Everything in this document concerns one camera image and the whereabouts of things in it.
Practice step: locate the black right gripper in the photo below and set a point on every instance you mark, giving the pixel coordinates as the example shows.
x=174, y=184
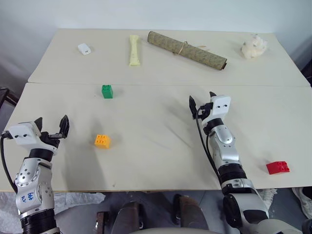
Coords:
x=206, y=111

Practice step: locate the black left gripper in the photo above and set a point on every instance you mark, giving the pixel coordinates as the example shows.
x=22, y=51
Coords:
x=50, y=139

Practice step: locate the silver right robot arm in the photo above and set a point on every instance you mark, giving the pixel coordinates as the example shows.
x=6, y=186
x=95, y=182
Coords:
x=234, y=175

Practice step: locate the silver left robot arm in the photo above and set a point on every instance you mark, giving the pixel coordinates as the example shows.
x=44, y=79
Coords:
x=34, y=185

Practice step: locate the rolled brown patterned mat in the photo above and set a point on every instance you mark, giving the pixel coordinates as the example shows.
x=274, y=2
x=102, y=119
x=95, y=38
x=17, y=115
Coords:
x=187, y=51

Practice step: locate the dark chair at table edge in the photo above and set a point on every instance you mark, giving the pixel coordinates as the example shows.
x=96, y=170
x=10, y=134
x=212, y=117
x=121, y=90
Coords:
x=6, y=96

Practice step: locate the yellow toy brick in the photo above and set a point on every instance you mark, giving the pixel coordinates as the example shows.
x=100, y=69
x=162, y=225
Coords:
x=102, y=141

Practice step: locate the green toy brick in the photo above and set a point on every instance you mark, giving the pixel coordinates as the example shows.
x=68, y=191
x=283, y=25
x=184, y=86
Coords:
x=107, y=91

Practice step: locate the crumpled white plastic bag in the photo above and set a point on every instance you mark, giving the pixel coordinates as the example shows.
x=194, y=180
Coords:
x=253, y=47

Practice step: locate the small white charger box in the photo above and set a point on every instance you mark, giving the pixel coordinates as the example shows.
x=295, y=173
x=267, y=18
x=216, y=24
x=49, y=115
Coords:
x=84, y=49

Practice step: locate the pale yellow snack packet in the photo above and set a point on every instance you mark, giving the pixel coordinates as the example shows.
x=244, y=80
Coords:
x=134, y=51

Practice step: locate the red toy brick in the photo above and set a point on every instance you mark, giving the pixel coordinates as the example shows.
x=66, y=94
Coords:
x=278, y=167

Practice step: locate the dark object behind table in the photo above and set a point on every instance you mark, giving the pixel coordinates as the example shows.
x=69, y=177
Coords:
x=307, y=70

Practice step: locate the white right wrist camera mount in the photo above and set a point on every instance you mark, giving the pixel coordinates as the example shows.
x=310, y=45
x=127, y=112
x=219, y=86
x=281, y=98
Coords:
x=220, y=105

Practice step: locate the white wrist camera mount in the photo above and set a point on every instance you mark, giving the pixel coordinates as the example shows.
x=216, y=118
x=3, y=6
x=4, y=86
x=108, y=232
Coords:
x=220, y=105
x=23, y=134

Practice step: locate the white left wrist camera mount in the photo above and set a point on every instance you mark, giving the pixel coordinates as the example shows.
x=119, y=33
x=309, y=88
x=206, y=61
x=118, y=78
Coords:
x=23, y=134

